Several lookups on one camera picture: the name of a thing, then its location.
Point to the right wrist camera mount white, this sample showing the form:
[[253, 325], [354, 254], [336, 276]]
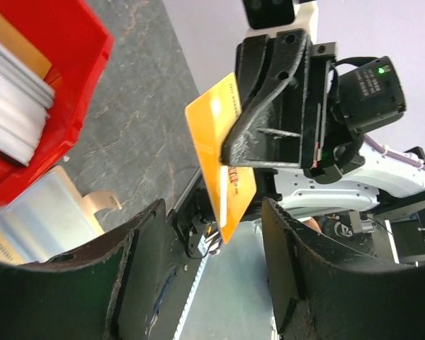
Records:
[[271, 17]]

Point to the beige leather card holder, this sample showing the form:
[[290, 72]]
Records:
[[52, 217]]

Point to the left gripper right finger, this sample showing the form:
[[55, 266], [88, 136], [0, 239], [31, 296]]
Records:
[[322, 289]]

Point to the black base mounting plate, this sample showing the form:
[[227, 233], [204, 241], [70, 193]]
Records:
[[161, 266]]

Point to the gold card in bin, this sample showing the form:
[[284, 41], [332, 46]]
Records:
[[23, 49]]

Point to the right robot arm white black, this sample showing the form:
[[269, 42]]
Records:
[[390, 185]]

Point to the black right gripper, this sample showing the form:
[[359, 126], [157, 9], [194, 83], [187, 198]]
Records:
[[303, 107]]

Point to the red plastic bin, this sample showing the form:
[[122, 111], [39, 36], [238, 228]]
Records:
[[78, 46]]

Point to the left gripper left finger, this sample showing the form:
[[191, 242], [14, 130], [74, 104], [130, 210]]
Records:
[[103, 289]]

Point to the white card stack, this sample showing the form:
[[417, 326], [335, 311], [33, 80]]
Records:
[[25, 101]]

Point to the white cable duct rail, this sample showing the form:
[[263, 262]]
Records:
[[204, 247]]

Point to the gold credit card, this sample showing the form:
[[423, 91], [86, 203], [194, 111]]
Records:
[[8, 254], [231, 189]]

